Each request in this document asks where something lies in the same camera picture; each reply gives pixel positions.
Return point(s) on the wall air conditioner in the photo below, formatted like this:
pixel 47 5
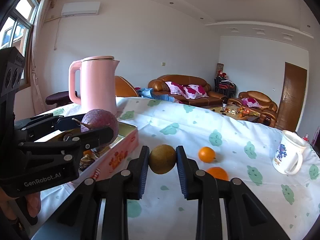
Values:
pixel 80 9

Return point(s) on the brown leather armchair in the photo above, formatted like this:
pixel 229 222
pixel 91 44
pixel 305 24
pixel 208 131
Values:
pixel 259 103

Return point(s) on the small yellow-green longan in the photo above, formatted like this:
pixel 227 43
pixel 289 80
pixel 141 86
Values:
pixel 162 159

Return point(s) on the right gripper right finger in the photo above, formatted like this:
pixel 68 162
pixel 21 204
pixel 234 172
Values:
pixel 197 184

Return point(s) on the brown wrinkled fruit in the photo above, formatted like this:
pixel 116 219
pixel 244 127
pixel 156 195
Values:
pixel 87 160

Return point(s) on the white cartoon mug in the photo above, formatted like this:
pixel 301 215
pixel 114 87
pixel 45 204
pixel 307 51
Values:
pixel 288 158

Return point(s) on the dark round stool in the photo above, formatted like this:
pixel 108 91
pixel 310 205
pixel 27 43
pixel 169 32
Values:
pixel 59 99

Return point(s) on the coffee table with items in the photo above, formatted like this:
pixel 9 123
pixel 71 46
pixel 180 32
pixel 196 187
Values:
pixel 236 112

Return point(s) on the brown wooden door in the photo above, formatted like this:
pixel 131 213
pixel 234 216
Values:
pixel 292 97

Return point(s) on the long brown leather sofa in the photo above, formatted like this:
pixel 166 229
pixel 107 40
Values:
pixel 190 90

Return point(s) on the orange wooden chair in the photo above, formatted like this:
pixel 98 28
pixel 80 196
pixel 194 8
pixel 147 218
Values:
pixel 124 88

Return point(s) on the blue clothes pile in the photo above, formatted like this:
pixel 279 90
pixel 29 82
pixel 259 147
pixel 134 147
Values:
pixel 151 94

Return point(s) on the window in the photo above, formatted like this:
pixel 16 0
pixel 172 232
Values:
pixel 16 31

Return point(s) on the pink electric kettle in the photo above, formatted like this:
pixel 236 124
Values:
pixel 97 83

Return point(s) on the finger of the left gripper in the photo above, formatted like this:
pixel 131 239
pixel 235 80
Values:
pixel 39 126
pixel 30 149

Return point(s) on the purple passion fruit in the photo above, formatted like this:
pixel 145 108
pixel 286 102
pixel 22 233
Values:
pixel 99 118

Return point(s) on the small orange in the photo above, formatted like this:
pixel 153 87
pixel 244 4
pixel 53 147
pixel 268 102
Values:
pixel 207 154

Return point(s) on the pink metal tin box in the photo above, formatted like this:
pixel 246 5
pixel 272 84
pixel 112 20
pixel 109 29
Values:
pixel 112 157

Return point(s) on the stacked chairs in corner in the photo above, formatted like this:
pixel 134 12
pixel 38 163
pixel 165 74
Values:
pixel 224 86

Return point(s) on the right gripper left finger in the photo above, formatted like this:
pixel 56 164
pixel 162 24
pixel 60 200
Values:
pixel 128 184

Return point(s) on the left hand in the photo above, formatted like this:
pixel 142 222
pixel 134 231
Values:
pixel 29 206

